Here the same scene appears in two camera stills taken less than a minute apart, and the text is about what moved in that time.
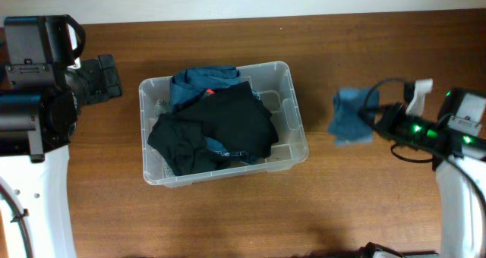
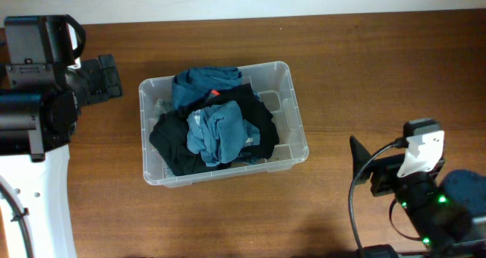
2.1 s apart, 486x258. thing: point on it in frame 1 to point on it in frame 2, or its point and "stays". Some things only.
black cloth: [238, 118] stays
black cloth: [183, 146] stays
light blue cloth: [346, 126] to [220, 133]
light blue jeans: [162, 106] to [169, 135]
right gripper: [383, 124] to [376, 167]
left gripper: [108, 76] stays
